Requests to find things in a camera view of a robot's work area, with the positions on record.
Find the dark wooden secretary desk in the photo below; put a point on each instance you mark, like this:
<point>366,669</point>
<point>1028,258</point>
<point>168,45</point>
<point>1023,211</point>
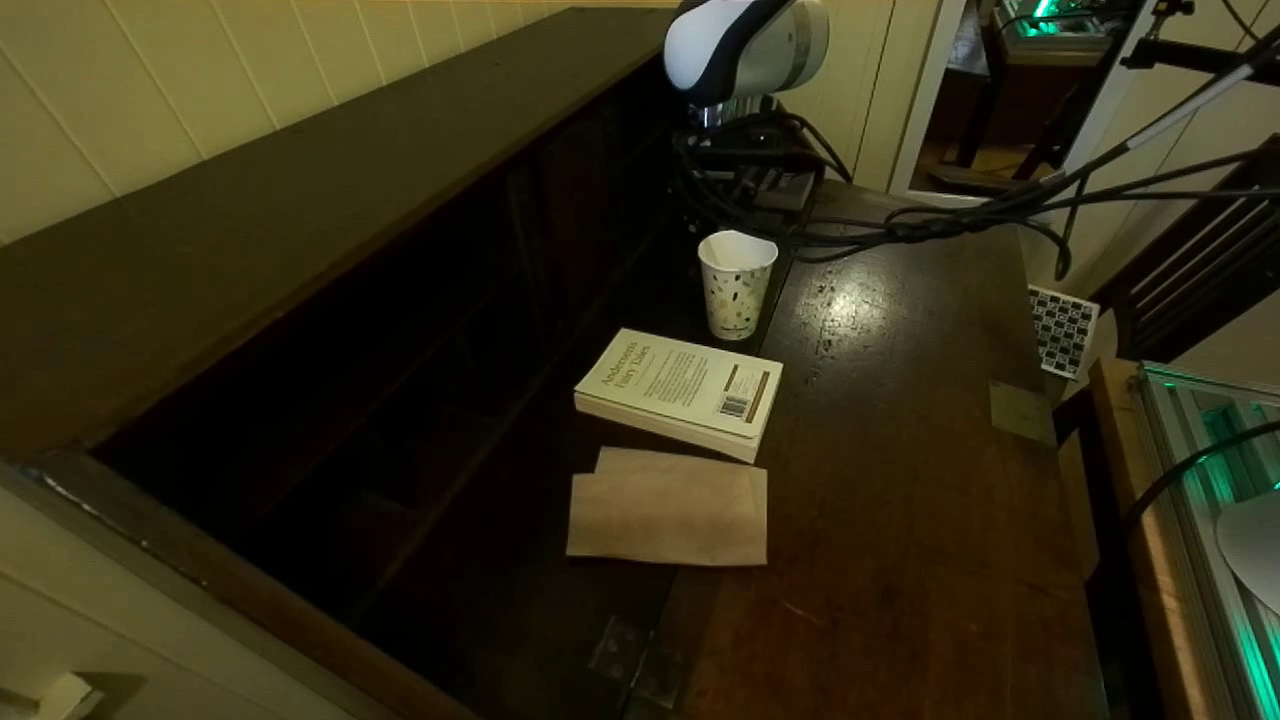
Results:
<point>329,377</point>

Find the small sticky note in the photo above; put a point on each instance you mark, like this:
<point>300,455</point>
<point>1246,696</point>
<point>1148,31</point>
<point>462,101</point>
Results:
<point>1023,414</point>

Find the green-lit robot base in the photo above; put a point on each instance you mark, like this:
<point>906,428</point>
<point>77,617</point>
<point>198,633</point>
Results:
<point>1210,530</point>

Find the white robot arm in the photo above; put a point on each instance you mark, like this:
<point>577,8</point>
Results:
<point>743,48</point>

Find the white perforated box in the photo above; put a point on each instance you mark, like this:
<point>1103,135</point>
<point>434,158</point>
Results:
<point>1060,329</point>

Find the white paperback book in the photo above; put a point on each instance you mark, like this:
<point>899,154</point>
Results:
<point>681,390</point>

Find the white dotted paper coffee cup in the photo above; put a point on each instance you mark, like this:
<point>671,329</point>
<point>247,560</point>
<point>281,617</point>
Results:
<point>735,269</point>

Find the dark wooden chair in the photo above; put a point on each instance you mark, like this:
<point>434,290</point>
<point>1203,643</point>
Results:
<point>1210,267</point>

